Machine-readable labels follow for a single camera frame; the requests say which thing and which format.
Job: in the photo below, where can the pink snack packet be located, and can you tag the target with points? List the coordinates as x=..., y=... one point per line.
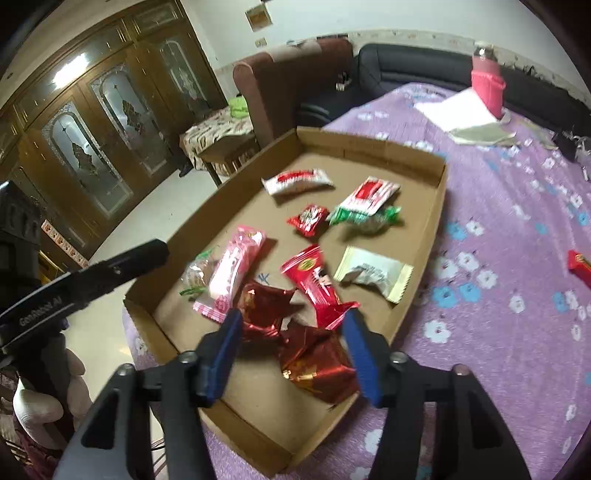
x=235, y=263

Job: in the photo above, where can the bright red snack packet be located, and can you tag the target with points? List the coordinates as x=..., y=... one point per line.
x=309, y=272

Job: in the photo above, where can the small yellow wall plaque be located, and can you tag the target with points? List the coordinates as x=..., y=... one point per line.
x=257, y=17

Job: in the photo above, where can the small dark red snack packet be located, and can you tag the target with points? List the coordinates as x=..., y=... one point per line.
x=581, y=266

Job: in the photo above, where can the large white red snack packet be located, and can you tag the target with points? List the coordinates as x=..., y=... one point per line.
x=369, y=194

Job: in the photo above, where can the small white red snack packet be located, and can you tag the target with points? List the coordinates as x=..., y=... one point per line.
x=295, y=181

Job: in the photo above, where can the dark red foil snack packet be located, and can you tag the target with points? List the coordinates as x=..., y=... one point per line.
x=265, y=307
x=318, y=364

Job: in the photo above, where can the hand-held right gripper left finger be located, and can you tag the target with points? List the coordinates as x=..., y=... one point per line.
x=221, y=364

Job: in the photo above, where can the small square red snack packet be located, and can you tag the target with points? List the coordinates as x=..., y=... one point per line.
x=307, y=220

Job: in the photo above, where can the cardboard box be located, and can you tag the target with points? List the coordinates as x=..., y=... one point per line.
x=240, y=217

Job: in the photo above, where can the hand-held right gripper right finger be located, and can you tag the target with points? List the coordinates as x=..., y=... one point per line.
x=362, y=364

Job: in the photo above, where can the pink thermos with knitted sleeve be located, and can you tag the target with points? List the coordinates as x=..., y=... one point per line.
x=488, y=87

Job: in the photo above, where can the small black device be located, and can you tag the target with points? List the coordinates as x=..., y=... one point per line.
x=570, y=145

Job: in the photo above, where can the wooden glass-panel doors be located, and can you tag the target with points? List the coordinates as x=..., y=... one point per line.
x=106, y=106

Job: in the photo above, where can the brown armchair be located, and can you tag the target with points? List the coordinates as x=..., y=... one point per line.
x=277, y=83

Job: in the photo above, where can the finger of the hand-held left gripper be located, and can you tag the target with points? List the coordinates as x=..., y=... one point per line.
x=134, y=258

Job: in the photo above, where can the black leather sofa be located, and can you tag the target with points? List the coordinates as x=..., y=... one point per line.
x=392, y=64

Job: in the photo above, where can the folded white paper towel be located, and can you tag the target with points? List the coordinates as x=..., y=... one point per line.
x=457, y=113

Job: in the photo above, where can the person's left hand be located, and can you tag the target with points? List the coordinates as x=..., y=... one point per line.
x=32, y=410

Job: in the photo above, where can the pale gold snack packet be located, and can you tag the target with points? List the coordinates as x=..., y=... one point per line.
x=374, y=272

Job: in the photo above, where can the clear snack packet green print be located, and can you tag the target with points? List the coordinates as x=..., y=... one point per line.
x=198, y=277

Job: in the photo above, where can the small table with patterned cloth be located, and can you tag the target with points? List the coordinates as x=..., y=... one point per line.
x=217, y=138

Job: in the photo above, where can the green item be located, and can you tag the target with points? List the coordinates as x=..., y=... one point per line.
x=240, y=106

